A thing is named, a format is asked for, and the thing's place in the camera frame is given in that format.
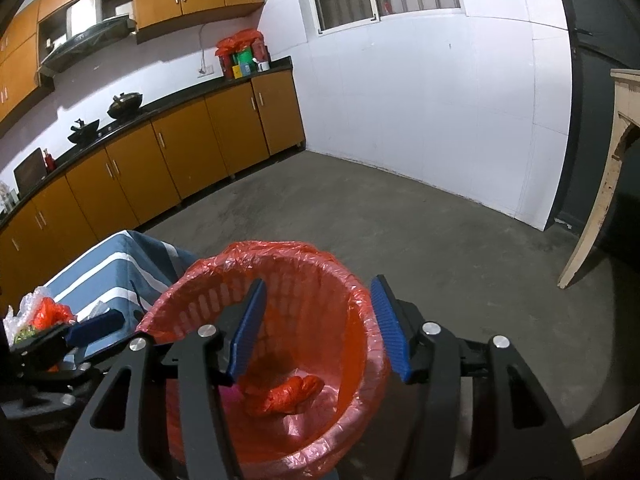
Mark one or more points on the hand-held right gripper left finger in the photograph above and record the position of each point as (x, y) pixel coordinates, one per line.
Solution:
(247, 330)

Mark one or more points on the black wok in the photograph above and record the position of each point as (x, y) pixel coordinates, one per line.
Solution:
(125, 105)

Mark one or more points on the dark door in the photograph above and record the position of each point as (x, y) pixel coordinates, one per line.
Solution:
(590, 110)

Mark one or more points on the clear crumpled plastic bag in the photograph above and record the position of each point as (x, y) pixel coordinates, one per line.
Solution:
(27, 305)

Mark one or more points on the green container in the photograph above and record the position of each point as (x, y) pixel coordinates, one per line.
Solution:
(245, 57)

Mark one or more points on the range hood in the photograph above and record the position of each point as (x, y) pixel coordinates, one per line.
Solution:
(85, 42)

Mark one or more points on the small red bottle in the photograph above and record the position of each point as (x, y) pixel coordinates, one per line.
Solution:
(49, 162)

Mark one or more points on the black kitchen countertop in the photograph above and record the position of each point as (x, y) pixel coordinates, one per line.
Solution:
(150, 110)

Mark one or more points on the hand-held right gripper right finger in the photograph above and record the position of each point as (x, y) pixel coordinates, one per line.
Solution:
(392, 330)

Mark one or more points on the black pot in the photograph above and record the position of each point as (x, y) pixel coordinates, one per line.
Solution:
(84, 132)

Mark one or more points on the white wooden table leg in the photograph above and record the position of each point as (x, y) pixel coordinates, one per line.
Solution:
(600, 200)

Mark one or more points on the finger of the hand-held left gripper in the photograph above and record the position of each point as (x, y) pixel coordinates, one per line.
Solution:
(95, 327)

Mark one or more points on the yellow container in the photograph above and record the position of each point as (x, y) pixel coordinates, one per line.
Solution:
(237, 71)

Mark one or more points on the wooden lower kitchen cabinets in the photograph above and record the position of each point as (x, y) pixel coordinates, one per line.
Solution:
(200, 145)

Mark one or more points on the dark cutting board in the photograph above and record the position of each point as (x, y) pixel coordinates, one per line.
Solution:
(30, 170)

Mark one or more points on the green foil wrapper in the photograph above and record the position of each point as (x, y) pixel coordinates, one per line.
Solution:
(25, 334)

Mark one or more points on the blue white striped tablecloth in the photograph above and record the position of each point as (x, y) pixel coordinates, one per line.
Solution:
(115, 260)

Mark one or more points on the red plastic bag with groceries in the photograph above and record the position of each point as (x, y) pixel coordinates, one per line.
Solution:
(240, 40)

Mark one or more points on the glass jar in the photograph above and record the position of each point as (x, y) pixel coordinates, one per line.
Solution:
(6, 197)

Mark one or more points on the red plastic waste basket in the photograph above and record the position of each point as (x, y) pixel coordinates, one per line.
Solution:
(215, 300)

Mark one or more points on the wall socket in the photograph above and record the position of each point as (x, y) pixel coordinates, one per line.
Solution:
(206, 71)

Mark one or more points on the pink basket with red liner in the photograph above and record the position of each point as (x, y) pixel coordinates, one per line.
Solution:
(370, 385)

